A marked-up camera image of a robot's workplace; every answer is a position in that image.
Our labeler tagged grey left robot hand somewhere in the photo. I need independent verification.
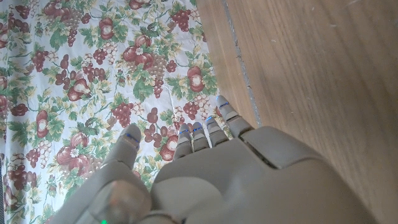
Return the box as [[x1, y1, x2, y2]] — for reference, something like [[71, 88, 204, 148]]
[[49, 95, 379, 224]]

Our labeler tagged grey tape outline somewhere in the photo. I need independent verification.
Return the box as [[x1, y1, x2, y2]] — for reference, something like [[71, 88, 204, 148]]
[[221, 0, 263, 128]]

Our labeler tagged fruit print backdrop cloth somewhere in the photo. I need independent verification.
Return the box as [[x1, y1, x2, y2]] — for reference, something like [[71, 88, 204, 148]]
[[0, 0, 233, 224]]

